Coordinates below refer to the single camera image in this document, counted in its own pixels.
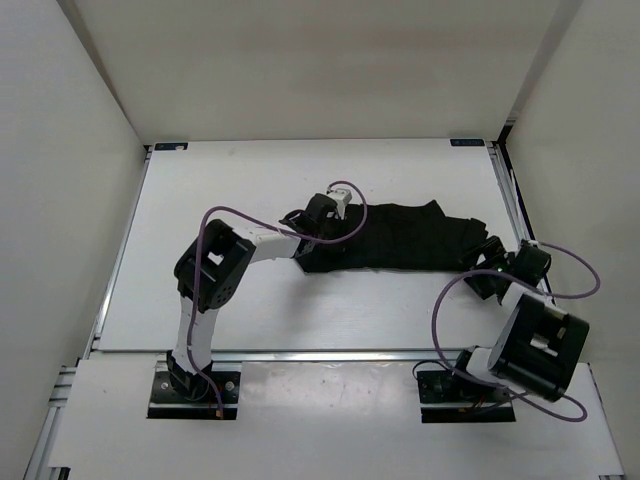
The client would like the aluminium front rail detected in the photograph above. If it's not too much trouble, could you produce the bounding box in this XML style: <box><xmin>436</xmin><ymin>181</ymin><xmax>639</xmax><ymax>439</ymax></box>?
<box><xmin>212</xmin><ymin>349</ymin><xmax>441</xmax><ymax>363</ymax></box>

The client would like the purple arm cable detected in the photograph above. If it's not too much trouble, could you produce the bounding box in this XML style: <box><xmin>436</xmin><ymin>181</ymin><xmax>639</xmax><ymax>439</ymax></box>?
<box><xmin>432</xmin><ymin>242</ymin><xmax>602</xmax><ymax>424</ymax></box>
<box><xmin>185</xmin><ymin>180</ymin><xmax>369</xmax><ymax>411</ymax></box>

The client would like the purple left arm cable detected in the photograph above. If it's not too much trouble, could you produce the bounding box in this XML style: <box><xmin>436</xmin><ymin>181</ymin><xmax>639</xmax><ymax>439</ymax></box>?
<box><xmin>185</xmin><ymin>180</ymin><xmax>369</xmax><ymax>411</ymax></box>

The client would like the blue corner label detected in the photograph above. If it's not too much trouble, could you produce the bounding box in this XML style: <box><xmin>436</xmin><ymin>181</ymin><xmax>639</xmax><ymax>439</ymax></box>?
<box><xmin>450</xmin><ymin>138</ymin><xmax>485</xmax><ymax>147</ymax></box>
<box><xmin>154</xmin><ymin>142</ymin><xmax>189</xmax><ymax>151</ymax></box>

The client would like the aluminium rail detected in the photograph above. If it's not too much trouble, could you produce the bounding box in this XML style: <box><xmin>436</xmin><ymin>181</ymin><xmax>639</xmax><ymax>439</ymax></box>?
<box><xmin>212</xmin><ymin>349</ymin><xmax>441</xmax><ymax>363</ymax></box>
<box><xmin>492</xmin><ymin>119</ymin><xmax>574</xmax><ymax>362</ymax></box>

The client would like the black skirt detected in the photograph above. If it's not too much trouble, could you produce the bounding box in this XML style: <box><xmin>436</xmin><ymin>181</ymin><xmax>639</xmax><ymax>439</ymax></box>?
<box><xmin>296</xmin><ymin>200</ymin><xmax>488</xmax><ymax>273</ymax></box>

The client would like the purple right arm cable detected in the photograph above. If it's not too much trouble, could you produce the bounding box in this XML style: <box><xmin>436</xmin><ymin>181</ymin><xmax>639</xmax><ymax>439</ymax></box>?
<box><xmin>432</xmin><ymin>242</ymin><xmax>602</xmax><ymax>424</ymax></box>

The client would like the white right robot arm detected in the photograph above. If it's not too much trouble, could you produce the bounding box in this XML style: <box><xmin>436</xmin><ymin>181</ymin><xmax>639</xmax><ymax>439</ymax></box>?
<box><xmin>449</xmin><ymin>236</ymin><xmax>590</xmax><ymax>402</ymax></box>

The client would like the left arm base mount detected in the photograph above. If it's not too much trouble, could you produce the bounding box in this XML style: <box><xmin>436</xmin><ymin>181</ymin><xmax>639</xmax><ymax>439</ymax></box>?
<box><xmin>147</xmin><ymin>363</ymin><xmax>241</xmax><ymax>421</ymax></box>

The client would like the blue right corner label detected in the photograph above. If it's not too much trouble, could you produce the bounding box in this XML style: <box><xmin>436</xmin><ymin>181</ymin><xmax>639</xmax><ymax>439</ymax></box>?
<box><xmin>450</xmin><ymin>138</ymin><xmax>485</xmax><ymax>147</ymax></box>

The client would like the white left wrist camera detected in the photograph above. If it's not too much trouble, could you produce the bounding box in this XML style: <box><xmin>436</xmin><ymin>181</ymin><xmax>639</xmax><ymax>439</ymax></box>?
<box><xmin>326</xmin><ymin>187</ymin><xmax>353</xmax><ymax>220</ymax></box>

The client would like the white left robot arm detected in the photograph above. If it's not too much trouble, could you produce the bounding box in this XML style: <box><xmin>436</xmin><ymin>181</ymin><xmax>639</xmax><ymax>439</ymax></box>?
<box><xmin>167</xmin><ymin>187</ymin><xmax>352</xmax><ymax>401</ymax></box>

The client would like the aluminium right side rail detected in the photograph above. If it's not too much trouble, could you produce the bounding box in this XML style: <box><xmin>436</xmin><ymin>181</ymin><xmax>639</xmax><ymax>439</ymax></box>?
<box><xmin>492</xmin><ymin>119</ymin><xmax>574</xmax><ymax>362</ymax></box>

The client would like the white front cover panel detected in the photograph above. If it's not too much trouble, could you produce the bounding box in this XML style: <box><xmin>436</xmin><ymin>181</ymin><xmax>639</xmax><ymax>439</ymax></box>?
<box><xmin>48</xmin><ymin>357</ymin><xmax>623</xmax><ymax>479</ymax></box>

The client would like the blue left corner label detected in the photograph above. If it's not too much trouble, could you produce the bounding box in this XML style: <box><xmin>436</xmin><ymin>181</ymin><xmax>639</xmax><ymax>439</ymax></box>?
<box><xmin>154</xmin><ymin>142</ymin><xmax>189</xmax><ymax>151</ymax></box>

